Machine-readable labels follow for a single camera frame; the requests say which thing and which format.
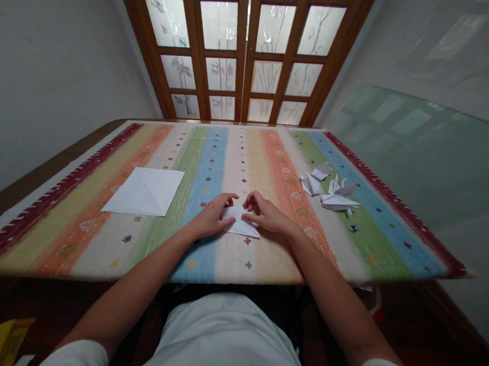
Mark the wooden door with frosted glass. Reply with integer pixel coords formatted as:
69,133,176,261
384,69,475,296
107,0,379,132

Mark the small white paper crane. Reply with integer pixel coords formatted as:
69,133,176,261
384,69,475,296
310,160,335,182

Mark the clear glass pane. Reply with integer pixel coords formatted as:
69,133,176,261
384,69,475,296
312,81,489,273

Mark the person's left hand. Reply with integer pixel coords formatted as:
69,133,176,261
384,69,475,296
188,190,240,244

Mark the striped colourful woven mat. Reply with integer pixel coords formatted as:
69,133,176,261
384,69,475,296
0,111,484,305

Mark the flat white paper sheet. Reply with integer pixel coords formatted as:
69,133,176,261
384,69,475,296
100,164,186,219

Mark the large white paper crane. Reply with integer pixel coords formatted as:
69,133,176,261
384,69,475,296
319,173,364,218

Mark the brown wooden table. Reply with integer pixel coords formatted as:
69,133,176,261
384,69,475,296
0,108,489,366

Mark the person's body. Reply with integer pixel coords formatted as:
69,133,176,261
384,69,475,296
133,286,337,366

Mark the red and white object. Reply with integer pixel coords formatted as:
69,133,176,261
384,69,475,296
366,286,386,325

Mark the white origami paper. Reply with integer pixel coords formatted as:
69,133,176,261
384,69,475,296
219,201,264,240

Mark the white folded paper fan shape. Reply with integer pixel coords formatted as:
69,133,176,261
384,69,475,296
298,173,324,198

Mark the person's right hand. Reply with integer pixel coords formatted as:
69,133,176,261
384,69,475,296
239,190,302,238

